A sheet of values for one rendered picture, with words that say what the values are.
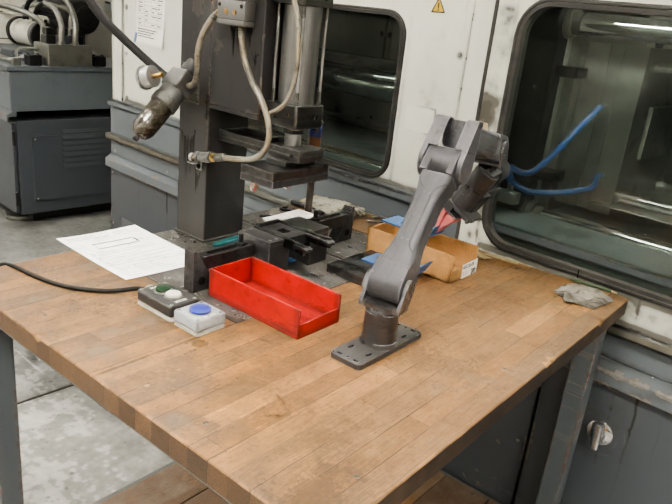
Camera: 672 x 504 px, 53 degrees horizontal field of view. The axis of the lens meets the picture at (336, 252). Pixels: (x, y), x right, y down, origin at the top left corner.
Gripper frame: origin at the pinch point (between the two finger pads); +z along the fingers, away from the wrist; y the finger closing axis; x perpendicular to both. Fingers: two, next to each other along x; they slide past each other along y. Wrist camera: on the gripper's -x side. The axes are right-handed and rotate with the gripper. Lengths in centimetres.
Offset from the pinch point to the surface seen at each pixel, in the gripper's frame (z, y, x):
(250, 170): 2.9, 28.8, 39.0
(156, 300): 17, 12, 68
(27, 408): 155, 61, 38
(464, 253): 2.4, -7.5, -5.7
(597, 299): -11.8, -35.9, -12.2
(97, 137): 203, 245, -103
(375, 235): 11.5, 9.6, 5.8
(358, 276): 9.8, -0.3, 24.0
